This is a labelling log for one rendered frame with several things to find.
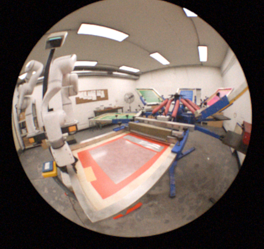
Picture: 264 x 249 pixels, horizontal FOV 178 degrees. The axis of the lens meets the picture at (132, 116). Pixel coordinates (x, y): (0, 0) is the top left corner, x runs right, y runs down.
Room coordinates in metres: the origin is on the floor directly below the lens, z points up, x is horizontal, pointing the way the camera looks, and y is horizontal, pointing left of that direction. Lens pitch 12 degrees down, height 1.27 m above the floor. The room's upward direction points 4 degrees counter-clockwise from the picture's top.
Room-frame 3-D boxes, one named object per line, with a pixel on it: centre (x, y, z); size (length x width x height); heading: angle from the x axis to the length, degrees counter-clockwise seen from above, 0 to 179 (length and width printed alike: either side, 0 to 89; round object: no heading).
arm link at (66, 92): (0.57, 0.53, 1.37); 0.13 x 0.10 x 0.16; 121
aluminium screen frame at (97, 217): (0.46, 0.04, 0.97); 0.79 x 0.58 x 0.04; 134
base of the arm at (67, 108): (0.57, 0.55, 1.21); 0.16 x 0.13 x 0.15; 46
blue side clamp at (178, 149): (0.43, -0.32, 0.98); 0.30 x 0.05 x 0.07; 134
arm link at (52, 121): (0.24, 0.33, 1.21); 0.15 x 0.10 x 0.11; 31
